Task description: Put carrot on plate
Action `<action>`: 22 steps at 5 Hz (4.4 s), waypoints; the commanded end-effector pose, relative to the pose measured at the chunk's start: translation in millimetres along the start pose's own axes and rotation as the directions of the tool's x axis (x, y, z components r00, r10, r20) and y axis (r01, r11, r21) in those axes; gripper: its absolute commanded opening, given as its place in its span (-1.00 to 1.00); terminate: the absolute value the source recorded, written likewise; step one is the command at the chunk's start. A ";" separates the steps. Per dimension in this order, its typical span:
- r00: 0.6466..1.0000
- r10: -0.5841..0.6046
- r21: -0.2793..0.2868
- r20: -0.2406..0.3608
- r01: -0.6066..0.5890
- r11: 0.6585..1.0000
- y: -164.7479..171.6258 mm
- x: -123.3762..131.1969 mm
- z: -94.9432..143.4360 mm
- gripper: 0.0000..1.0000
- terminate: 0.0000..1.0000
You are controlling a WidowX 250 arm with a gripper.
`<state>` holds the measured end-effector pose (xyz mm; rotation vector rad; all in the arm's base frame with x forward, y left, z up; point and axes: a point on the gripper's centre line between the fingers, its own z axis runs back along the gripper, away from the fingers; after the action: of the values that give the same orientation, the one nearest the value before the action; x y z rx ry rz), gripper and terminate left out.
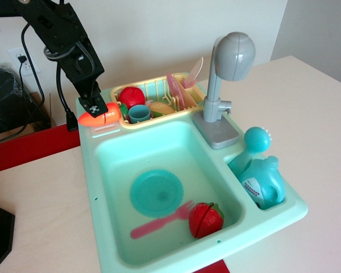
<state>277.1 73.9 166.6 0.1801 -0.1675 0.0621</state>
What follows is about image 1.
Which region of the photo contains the teal dish brush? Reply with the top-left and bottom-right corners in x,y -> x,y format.
228,126 -> 272,176

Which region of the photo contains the grey toy faucet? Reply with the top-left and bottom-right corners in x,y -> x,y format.
192,31 -> 256,150

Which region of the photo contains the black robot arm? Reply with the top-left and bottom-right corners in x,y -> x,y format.
0,0 -> 108,118

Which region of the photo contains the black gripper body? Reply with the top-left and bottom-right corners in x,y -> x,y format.
44,27 -> 105,100

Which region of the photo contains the red toy strawberry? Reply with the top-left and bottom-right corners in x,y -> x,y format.
189,202 -> 224,239

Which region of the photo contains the red board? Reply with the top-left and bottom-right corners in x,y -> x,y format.
0,125 -> 80,171

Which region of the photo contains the teal toy plate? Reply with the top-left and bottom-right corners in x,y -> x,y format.
130,169 -> 184,218

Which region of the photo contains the teal cleanser bottle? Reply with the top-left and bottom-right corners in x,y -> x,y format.
238,156 -> 285,210

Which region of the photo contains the pink toy fork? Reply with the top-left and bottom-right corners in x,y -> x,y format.
130,201 -> 195,239

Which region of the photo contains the teal toy cup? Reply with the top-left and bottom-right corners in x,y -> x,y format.
128,105 -> 151,124

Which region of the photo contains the pink toy knife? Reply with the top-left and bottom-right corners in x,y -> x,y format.
182,57 -> 203,89

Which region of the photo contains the orange toy carrot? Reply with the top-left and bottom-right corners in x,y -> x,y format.
78,102 -> 122,127

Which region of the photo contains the white wall outlet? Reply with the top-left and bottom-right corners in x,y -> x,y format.
7,47 -> 41,76

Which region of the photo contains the mint green toy sink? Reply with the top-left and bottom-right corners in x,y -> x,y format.
79,84 -> 307,272

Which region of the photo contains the yellow dish rack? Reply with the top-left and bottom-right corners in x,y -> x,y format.
109,76 -> 205,129

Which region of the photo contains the yellow toy corn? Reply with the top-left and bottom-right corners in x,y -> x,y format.
148,102 -> 175,115

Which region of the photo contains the black bag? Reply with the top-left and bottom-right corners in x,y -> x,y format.
0,67 -> 51,134

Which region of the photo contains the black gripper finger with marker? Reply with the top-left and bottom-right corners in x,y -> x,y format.
78,92 -> 108,117

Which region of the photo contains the pink toy plate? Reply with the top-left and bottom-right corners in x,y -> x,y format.
167,73 -> 185,110

